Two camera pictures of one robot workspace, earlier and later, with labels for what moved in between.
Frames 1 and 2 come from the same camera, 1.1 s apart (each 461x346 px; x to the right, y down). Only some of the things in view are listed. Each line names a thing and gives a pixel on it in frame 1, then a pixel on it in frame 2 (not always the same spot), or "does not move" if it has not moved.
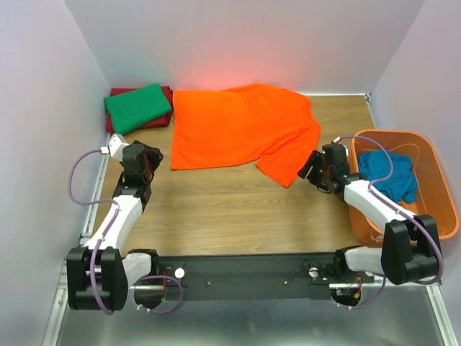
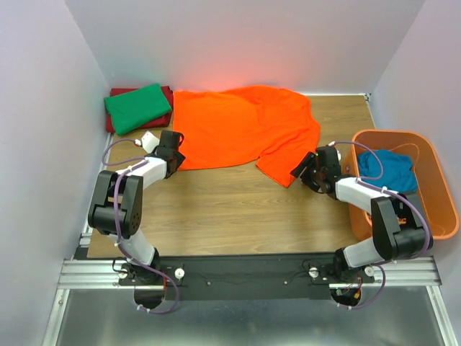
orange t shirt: [273, 127] does not move
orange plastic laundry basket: [434, 195] does not move
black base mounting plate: [256, 276] does not move
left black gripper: [154, 155] -> [180, 158]
